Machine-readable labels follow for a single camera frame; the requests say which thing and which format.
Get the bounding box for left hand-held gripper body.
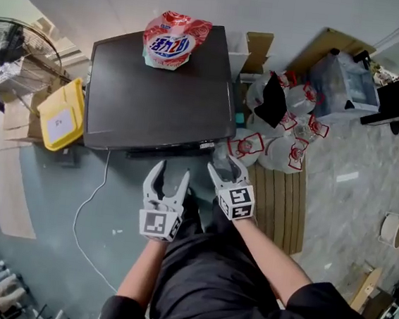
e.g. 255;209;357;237
136;189;187;244

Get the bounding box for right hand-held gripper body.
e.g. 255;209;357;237
211;175;258;224

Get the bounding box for person's left forearm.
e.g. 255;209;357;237
116;233;170;303

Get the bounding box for person's right forearm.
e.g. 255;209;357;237
223;214;320;313

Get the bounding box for wooden slatted pallet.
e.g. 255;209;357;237
238;156;313;257

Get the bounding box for cluster of clear water jugs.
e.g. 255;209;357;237
224;64;337;178

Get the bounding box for black cloth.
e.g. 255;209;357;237
252;70;292;130

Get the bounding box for person's black clothing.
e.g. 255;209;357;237
97;177;394;319

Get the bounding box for white box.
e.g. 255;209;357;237
224;49;251;82

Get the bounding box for yellow plastic bin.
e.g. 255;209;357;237
32;73;90;155

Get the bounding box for small brown cardboard box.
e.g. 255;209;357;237
241;30;276;77

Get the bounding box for clear plastic storage bag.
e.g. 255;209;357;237
304;47;387;125

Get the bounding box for red and white detergent bag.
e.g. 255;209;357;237
139;7;215;75

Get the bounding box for long pale wooden board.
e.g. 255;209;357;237
0;133;47;241

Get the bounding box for stacked brown cardboard boxes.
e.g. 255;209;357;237
0;80;53;146

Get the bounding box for large flat cardboard sheet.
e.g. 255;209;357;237
285;23;379;84

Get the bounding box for white round pot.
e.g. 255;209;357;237
377;208;399;251

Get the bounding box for cardboard scraps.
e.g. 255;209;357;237
347;264;398;319

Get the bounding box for black desk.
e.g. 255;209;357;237
359;70;399;130

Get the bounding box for black standing fan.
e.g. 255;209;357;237
0;17;68;106

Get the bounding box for white power cable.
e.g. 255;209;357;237
66;146;134;294

